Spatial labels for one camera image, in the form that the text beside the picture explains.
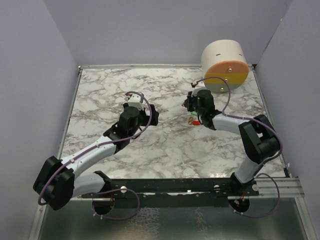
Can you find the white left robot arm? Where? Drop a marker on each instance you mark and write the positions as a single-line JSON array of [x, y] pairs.
[[59, 179]]

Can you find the solid red key tag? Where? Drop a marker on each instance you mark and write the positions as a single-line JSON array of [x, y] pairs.
[[196, 123]]

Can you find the aluminium frame rail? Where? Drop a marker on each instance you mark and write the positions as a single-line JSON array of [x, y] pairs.
[[288, 187]]

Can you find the cream cylindrical drum holder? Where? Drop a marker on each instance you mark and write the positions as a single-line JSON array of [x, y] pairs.
[[224, 61]]

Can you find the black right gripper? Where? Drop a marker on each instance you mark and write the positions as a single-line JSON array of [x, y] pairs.
[[188, 101]]

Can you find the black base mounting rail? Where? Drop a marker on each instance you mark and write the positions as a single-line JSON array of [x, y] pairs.
[[169, 192]]

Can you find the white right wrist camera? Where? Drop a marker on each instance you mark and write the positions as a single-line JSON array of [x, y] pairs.
[[196, 87]]

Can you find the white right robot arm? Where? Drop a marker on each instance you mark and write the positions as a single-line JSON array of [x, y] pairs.
[[257, 134]]

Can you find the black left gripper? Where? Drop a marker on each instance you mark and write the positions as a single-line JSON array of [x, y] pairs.
[[146, 118]]

